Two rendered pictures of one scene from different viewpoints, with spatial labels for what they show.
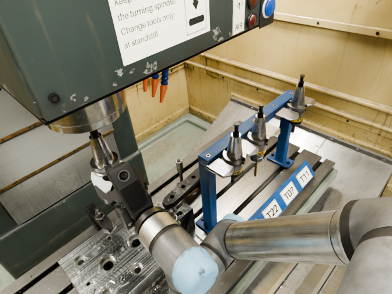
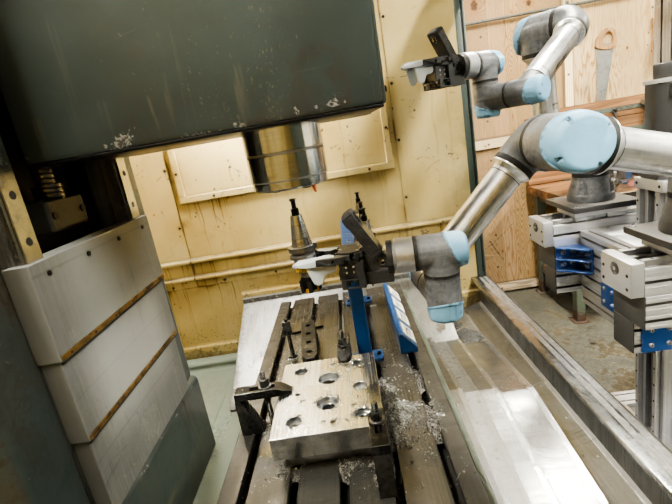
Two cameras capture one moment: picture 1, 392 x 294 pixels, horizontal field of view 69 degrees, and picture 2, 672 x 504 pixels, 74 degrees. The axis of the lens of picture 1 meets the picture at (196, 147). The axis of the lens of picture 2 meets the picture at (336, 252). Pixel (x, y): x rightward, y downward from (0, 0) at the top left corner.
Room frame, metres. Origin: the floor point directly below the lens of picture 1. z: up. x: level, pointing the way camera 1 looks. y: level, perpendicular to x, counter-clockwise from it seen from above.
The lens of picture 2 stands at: (-0.22, 0.82, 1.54)
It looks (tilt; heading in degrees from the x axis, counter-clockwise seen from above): 15 degrees down; 315
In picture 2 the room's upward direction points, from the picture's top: 10 degrees counter-clockwise
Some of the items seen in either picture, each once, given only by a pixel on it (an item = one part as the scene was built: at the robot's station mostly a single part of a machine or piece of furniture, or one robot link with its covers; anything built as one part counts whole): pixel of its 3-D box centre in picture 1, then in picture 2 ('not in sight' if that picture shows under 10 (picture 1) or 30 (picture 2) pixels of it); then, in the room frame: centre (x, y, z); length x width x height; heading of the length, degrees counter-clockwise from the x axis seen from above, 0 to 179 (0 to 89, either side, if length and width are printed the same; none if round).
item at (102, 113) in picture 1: (77, 84); (285, 156); (0.50, 0.21, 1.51); 0.16 x 0.16 x 0.12
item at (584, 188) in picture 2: not in sight; (590, 184); (0.23, -0.93, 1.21); 0.15 x 0.15 x 0.10
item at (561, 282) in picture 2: not in sight; (599, 270); (0.20, -0.92, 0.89); 0.36 x 0.10 x 0.09; 41
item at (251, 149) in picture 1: (247, 147); not in sight; (0.62, -0.14, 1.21); 0.07 x 0.05 x 0.01; 43
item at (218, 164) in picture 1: (221, 168); not in sight; (0.55, -0.06, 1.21); 0.07 x 0.05 x 0.01; 43
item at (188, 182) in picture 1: (189, 187); (310, 347); (0.75, 0.04, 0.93); 0.26 x 0.05 x 0.06; 138
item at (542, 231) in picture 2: not in sight; (590, 222); (0.23, -0.93, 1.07); 0.40 x 0.13 x 0.09; 41
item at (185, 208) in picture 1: (175, 224); (345, 355); (0.56, 0.09, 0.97); 0.13 x 0.03 x 0.15; 133
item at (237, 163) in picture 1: (234, 157); not in sight; (0.59, -0.10, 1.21); 0.06 x 0.06 x 0.03
